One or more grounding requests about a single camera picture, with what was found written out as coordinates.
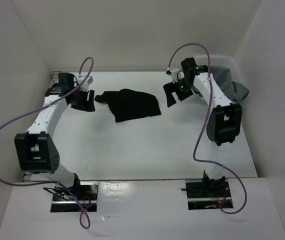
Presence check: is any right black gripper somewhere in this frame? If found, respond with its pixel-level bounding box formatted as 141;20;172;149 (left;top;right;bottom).
163;77;194;107

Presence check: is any black skirt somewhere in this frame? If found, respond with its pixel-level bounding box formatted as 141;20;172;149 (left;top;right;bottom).
94;88;162;123

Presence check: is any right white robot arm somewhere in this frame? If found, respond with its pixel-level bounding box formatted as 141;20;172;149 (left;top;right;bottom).
163;57;242;169

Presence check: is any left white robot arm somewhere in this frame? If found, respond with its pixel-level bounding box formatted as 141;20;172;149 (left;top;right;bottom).
14;72;95;200

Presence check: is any white plastic laundry basket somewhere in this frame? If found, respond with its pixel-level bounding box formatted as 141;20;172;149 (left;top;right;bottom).
194;54;244;84

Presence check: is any grey skirt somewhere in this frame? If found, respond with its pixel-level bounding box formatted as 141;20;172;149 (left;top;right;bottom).
210;66;250;103

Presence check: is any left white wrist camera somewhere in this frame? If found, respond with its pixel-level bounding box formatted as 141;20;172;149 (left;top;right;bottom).
77;75;93;91

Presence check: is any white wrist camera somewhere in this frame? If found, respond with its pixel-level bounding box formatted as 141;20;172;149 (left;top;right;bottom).
77;75;93;91
166;67;180;84

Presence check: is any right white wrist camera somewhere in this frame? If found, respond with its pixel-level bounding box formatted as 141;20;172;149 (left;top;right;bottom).
166;67;180;84

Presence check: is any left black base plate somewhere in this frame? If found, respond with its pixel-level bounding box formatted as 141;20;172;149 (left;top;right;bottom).
50;182;99;213

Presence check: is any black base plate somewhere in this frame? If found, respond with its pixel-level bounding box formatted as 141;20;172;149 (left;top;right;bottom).
181;180;234;210
50;182;99;213

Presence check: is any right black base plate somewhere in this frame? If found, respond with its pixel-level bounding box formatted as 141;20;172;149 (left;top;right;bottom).
181;180;234;210

